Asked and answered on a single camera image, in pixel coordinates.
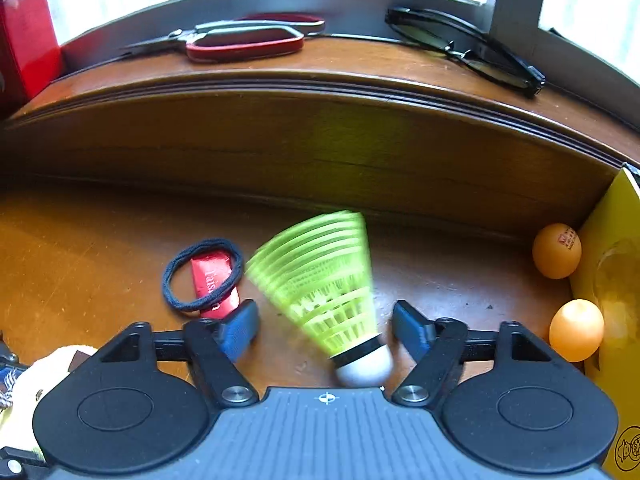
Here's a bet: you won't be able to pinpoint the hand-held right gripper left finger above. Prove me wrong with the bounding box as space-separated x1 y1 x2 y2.
99 299 261 409

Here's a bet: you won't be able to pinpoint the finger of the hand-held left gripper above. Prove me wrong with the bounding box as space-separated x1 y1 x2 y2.
0 446 48 480
0 331 28 391

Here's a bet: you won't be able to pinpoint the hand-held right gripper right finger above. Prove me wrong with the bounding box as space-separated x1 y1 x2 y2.
391 300 551 407

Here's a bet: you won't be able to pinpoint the green plastic shuttlecock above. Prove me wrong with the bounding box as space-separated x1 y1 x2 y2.
245 210 393 388

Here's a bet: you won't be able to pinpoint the yellow plush toy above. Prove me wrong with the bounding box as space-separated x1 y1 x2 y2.
0 344 98 453

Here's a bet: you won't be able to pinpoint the wooden windowsill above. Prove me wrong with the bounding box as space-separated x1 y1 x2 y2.
0 35 640 241

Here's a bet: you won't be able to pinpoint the black glasses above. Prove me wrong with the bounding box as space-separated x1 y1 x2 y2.
385 6 547 98

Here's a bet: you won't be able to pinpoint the yellow cardboard box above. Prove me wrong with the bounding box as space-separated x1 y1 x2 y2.
570 167 640 478

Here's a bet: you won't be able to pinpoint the red-handled scissors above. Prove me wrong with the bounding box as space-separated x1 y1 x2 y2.
125 12 326 64

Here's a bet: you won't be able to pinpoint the red packet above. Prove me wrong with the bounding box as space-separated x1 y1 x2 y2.
191 251 242 320

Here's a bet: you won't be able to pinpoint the black hair tie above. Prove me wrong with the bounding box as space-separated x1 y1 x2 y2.
161 237 246 313

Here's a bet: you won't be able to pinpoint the orange ping pong ball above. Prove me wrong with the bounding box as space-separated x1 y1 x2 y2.
548 299 605 362
531 222 582 280

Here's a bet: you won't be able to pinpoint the grey window frame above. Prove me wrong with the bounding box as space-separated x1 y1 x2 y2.
60 0 640 86

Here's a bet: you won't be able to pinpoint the red box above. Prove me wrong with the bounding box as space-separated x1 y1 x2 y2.
0 0 65 103

